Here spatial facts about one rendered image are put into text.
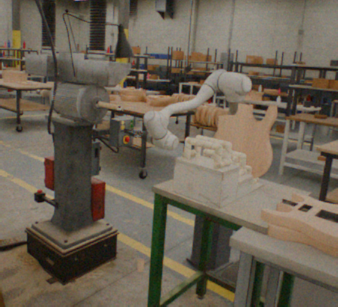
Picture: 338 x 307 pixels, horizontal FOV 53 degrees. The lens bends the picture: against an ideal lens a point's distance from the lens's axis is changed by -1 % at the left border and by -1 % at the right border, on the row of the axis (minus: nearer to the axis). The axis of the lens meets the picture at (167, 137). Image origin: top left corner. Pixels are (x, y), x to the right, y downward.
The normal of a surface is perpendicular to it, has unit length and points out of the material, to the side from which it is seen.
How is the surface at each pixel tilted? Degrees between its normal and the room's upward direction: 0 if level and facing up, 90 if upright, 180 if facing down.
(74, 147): 90
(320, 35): 90
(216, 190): 90
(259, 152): 90
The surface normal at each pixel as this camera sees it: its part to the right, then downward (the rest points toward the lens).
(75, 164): 0.77, 0.19
